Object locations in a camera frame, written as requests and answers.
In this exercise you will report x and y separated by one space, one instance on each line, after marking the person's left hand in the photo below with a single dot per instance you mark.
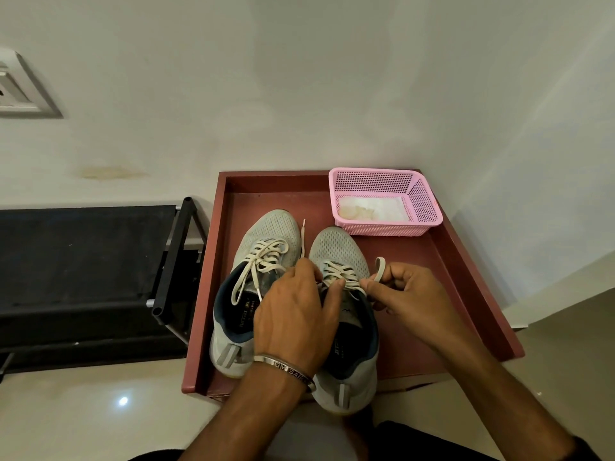
293 321

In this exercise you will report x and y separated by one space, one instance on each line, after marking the black shoe rack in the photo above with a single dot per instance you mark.
81 254

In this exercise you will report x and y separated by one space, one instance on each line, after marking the stack of white wipes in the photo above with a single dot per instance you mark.
394 206

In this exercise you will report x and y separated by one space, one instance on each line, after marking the pink plastic basket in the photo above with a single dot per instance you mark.
379 179

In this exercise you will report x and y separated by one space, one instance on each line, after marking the person's right forearm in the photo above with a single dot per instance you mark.
514 408

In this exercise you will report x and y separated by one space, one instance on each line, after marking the reddish-brown side table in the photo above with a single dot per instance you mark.
413 264

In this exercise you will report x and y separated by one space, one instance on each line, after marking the white wipe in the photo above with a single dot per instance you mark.
355 213

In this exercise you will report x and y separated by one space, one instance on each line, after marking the white wall socket plate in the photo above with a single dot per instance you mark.
19 91

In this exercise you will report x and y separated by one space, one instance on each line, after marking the person's left forearm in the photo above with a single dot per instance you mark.
245 417

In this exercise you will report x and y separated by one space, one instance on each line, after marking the grey sneaker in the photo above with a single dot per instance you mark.
276 225
336 244

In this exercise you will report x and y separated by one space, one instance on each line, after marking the person's right hand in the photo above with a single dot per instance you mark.
423 302

